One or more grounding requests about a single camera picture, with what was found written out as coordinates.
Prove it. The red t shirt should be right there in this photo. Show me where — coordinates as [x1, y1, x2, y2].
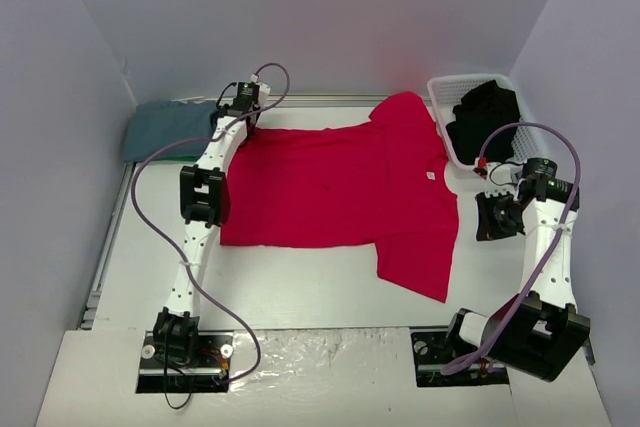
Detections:
[220, 92, 459, 302]

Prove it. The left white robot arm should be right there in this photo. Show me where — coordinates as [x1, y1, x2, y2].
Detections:
[153, 75, 270, 366]

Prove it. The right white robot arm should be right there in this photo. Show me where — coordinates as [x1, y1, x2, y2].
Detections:
[443, 157, 590, 382]

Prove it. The green folded t shirt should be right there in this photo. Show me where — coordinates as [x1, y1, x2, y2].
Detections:
[150, 154, 200, 163]

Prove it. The grey folded t shirt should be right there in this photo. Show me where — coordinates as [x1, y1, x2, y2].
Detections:
[123, 100, 218, 163]

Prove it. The black t shirt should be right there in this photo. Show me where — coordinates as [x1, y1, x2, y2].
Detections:
[446, 80, 521, 165]

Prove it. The white perforated plastic basket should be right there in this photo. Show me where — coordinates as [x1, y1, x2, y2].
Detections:
[426, 72, 550, 168]

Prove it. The aluminium table frame rail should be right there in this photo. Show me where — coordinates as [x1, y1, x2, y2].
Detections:
[134, 91, 436, 108]

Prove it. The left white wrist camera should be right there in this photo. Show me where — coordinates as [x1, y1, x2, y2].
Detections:
[250, 74, 271, 104]

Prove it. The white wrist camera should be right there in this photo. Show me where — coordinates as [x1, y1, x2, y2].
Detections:
[473, 157, 525, 200]
[250, 74, 271, 104]

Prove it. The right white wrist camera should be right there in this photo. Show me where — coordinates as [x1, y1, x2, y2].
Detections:
[473, 157, 525, 200]

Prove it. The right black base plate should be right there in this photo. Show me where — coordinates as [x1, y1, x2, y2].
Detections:
[410, 327, 509, 388]

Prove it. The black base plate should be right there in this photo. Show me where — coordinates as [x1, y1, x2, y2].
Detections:
[136, 331, 234, 394]
[410, 327, 509, 388]

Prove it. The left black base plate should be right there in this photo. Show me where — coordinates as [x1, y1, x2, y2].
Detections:
[136, 331, 234, 394]

